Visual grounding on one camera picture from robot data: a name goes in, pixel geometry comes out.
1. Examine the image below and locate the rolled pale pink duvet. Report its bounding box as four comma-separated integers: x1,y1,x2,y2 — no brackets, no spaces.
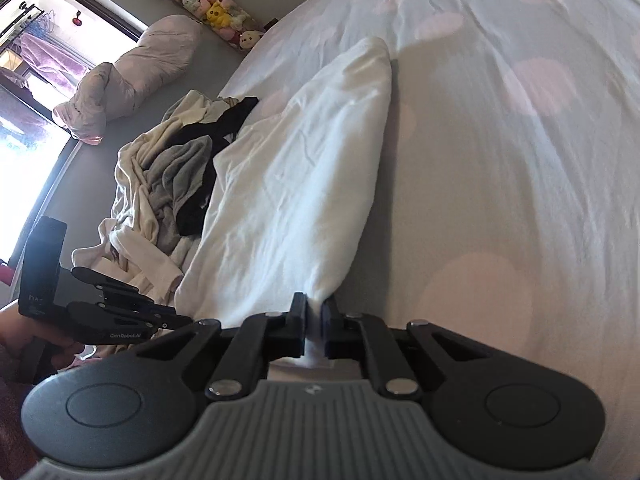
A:
51,15,205,145

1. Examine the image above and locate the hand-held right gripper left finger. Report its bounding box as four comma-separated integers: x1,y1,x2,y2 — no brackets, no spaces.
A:
137,291,308,402

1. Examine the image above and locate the off-white garment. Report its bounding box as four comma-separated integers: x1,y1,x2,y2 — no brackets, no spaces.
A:
72,217,185,306

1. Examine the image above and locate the bed with pink dotted sheet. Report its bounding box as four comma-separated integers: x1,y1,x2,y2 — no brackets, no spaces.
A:
215,0,640,411

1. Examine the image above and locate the grey ribbed sweater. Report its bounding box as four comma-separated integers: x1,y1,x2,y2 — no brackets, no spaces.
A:
145,139,213,251

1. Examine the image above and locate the black garment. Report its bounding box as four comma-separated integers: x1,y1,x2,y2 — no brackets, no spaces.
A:
172,96,261,237

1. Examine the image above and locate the beige garment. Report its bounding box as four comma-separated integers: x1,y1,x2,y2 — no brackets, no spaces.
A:
161,89,236,126

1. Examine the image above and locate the person's left hand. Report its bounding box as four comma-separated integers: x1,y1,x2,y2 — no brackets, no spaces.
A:
0,305,87,386

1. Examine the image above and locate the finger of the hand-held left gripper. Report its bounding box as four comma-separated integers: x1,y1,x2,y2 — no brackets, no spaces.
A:
65,301,195,347
70,265,156,307

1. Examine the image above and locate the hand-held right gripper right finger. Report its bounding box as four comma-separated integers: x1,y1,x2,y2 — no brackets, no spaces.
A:
320,295,493,402

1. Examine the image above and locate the window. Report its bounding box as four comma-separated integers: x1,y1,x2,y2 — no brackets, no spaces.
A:
0,0,148,311

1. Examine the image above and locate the purple hanging garment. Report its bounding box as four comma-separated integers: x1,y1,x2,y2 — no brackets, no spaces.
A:
17,32,96,78

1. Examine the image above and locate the cream garment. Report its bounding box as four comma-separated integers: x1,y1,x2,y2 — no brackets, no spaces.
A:
115,89,221,221

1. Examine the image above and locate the clear tube of plush toys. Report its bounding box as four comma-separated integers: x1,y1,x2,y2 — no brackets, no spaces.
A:
164,0,266,52

